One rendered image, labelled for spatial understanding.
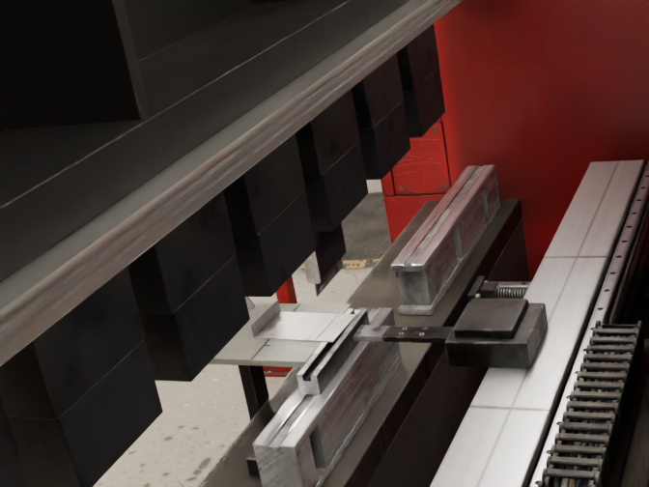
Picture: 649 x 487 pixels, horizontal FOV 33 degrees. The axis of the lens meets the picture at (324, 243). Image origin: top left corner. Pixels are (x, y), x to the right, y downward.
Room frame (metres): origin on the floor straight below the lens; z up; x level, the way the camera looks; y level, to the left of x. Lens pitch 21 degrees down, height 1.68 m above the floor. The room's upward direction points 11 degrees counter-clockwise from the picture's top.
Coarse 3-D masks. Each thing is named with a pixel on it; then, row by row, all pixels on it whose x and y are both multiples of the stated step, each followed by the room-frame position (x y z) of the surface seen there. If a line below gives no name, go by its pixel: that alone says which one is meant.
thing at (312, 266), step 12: (336, 228) 1.45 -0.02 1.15; (324, 240) 1.41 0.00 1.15; (336, 240) 1.44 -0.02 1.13; (324, 252) 1.41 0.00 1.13; (336, 252) 1.44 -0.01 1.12; (312, 264) 1.38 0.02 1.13; (324, 264) 1.40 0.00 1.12; (336, 264) 1.45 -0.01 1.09; (312, 276) 1.38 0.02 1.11; (324, 276) 1.39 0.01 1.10
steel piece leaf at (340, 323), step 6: (336, 318) 1.47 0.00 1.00; (342, 318) 1.47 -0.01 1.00; (348, 318) 1.46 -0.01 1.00; (330, 324) 1.45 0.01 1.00; (336, 324) 1.45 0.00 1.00; (342, 324) 1.45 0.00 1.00; (348, 324) 1.44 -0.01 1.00; (324, 330) 1.44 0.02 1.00; (330, 330) 1.43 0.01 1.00; (336, 330) 1.43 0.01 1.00; (342, 330) 1.43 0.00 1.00; (324, 336) 1.42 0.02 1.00; (330, 336) 1.41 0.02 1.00; (336, 336) 1.41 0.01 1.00
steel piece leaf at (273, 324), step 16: (272, 304) 1.52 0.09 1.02; (256, 320) 1.47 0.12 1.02; (272, 320) 1.51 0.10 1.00; (288, 320) 1.50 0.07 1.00; (304, 320) 1.48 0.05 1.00; (320, 320) 1.47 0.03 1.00; (256, 336) 1.46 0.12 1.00; (272, 336) 1.45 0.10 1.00; (288, 336) 1.44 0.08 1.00; (304, 336) 1.43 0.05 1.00
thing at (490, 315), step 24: (480, 312) 1.33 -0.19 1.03; (504, 312) 1.32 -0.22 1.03; (528, 312) 1.33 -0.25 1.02; (360, 336) 1.39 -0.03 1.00; (384, 336) 1.38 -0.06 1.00; (408, 336) 1.36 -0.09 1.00; (432, 336) 1.35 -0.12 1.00; (456, 336) 1.30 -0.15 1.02; (480, 336) 1.28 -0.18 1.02; (504, 336) 1.27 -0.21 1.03; (528, 336) 1.26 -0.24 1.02; (456, 360) 1.29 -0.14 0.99; (480, 360) 1.27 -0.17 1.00; (504, 360) 1.26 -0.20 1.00; (528, 360) 1.25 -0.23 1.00
